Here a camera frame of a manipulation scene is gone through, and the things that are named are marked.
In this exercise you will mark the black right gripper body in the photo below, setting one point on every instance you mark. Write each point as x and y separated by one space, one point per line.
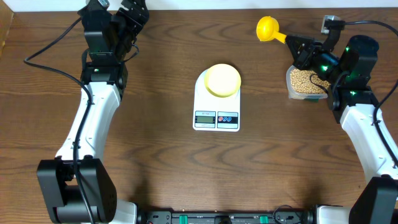
313 60

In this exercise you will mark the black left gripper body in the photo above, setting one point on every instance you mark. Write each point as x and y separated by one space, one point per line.
126 32

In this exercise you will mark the yellow measuring scoop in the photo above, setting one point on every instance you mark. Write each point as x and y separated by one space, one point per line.
267 29

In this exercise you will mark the yellow plastic bowl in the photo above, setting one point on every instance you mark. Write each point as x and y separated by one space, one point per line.
222 80

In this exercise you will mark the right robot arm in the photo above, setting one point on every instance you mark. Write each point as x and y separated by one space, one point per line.
357 110

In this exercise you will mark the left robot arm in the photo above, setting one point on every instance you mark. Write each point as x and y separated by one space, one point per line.
75 184

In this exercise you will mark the white digital kitchen scale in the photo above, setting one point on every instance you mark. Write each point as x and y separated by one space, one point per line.
212 113

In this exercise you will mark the soybeans pile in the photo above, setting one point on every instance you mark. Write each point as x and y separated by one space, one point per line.
307 81

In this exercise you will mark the clear plastic container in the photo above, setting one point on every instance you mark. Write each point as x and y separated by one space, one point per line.
300 96

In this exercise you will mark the green tape label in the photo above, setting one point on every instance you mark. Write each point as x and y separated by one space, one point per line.
315 100

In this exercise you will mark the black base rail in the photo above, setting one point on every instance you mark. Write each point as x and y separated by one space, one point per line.
283 216

